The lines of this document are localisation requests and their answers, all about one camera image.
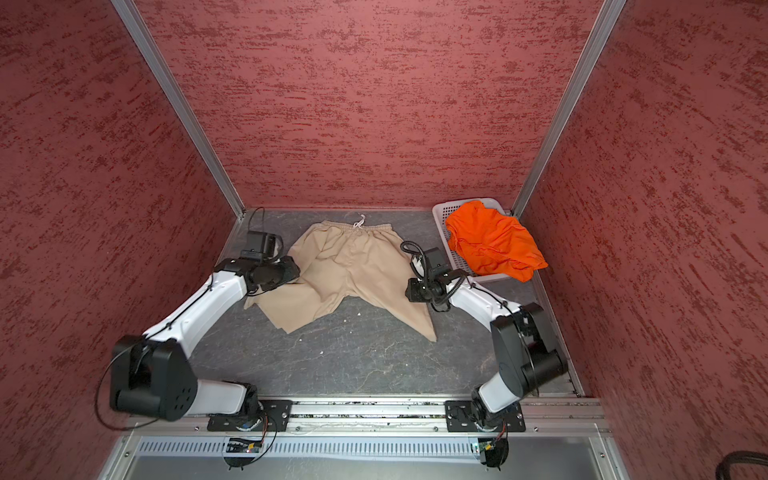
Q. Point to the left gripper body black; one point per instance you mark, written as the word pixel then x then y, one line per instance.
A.
pixel 279 272

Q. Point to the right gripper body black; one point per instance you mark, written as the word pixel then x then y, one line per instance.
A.
pixel 421 291

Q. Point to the beige shorts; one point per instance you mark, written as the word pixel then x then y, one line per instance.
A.
pixel 337 261

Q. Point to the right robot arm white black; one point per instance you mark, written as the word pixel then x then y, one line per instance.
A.
pixel 525 349

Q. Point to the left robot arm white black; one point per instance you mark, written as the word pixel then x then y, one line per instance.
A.
pixel 150 375

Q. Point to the orange shorts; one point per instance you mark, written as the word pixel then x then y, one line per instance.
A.
pixel 492 240

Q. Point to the white plastic basket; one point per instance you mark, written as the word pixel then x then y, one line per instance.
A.
pixel 462 216

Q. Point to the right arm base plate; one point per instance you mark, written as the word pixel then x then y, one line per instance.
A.
pixel 462 415

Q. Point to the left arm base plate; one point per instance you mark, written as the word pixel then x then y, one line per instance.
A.
pixel 270 415

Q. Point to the left circuit board with wires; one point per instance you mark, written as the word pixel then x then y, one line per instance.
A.
pixel 240 452

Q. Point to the circuit board with wires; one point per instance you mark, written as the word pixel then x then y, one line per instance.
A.
pixel 240 452
pixel 493 453

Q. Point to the right circuit board with wires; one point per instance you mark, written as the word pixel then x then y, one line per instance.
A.
pixel 493 453

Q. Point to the aluminium rail frame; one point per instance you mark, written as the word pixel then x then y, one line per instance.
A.
pixel 386 428

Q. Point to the left corner aluminium post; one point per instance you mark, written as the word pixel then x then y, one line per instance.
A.
pixel 139 32

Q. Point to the corner aluminium post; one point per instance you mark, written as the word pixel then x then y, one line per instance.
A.
pixel 139 32
pixel 596 41

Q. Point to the right corner aluminium post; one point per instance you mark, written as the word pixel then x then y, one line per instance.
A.
pixel 596 41

